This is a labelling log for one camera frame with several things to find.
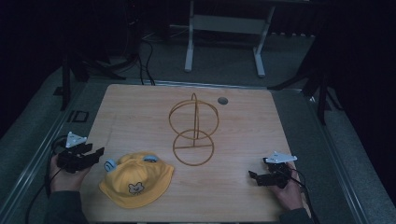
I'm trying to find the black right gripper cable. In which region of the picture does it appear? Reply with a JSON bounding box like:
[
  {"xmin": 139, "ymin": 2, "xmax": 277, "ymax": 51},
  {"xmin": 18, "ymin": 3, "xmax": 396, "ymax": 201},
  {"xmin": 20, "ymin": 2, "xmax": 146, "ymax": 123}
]
[{"xmin": 289, "ymin": 168, "xmax": 321, "ymax": 224}]

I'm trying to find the white desk frame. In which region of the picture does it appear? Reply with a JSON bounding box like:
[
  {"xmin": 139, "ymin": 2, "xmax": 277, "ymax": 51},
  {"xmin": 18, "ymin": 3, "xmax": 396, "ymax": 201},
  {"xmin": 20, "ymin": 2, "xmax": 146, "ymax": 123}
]
[{"xmin": 184, "ymin": 0, "xmax": 277, "ymax": 78}]

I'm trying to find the person's left hand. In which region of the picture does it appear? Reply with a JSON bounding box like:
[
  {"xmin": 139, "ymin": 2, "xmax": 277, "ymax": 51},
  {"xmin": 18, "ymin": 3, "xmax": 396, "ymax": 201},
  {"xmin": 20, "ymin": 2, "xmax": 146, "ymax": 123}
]
[{"xmin": 49, "ymin": 154, "xmax": 92, "ymax": 194}]

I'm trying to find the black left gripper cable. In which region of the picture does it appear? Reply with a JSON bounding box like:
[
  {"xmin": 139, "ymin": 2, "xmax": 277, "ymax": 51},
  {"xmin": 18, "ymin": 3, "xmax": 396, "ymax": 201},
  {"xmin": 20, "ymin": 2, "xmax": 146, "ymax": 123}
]
[{"xmin": 25, "ymin": 135, "xmax": 69, "ymax": 224}]

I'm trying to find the person's right hand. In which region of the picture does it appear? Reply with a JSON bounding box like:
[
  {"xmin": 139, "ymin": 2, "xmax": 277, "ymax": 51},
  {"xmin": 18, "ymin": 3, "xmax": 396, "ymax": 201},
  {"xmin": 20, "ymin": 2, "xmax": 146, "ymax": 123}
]
[{"xmin": 271, "ymin": 161, "xmax": 304, "ymax": 212}]

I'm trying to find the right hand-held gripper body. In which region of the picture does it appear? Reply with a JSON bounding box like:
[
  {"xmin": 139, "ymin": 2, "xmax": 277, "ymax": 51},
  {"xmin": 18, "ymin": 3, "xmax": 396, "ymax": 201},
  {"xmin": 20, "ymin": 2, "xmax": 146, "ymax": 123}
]
[{"xmin": 262, "ymin": 151, "xmax": 298, "ymax": 189}]

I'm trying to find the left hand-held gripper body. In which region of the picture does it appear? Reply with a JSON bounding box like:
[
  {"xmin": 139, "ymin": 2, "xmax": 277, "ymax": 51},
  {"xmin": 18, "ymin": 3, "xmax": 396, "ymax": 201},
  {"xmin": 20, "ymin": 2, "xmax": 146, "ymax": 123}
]
[{"xmin": 57, "ymin": 131, "xmax": 94, "ymax": 175}]

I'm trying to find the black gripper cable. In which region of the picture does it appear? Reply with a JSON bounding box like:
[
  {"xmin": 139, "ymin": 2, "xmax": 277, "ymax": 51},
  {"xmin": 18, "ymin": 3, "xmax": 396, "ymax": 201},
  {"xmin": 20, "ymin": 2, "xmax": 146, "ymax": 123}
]
[
  {"xmin": 25, "ymin": 135, "xmax": 69, "ymax": 224},
  {"xmin": 289, "ymin": 168, "xmax": 321, "ymax": 224}
]

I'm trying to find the gold wire hat stand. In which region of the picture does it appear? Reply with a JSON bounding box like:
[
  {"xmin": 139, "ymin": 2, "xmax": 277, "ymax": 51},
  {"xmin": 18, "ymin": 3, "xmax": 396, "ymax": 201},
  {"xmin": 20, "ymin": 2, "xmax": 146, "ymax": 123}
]
[{"xmin": 168, "ymin": 92, "xmax": 220, "ymax": 167}]

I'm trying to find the black floor cable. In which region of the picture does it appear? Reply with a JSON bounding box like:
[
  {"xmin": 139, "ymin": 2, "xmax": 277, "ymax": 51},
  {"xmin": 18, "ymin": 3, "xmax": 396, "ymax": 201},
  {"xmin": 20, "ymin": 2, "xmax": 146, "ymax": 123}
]
[{"xmin": 135, "ymin": 38, "xmax": 157, "ymax": 87}]

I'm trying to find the black floor stand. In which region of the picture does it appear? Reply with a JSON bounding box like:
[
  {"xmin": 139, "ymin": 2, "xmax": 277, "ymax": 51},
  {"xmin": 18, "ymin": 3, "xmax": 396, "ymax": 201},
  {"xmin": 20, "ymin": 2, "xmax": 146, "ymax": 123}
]
[
  {"xmin": 53, "ymin": 50, "xmax": 127, "ymax": 112},
  {"xmin": 266, "ymin": 59, "xmax": 344, "ymax": 126}
]

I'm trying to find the yellow bucket hat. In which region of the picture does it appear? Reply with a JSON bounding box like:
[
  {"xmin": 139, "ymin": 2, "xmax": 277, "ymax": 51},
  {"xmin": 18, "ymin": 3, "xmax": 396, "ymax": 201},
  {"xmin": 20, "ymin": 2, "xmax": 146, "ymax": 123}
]
[{"xmin": 98, "ymin": 151, "xmax": 176, "ymax": 210}]

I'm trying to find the black rectangular floor frame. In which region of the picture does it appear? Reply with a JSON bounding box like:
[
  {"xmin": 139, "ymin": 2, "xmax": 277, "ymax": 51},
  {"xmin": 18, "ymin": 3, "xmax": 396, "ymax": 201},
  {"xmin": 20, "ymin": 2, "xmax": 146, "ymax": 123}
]
[{"xmin": 66, "ymin": 109, "xmax": 91, "ymax": 123}]

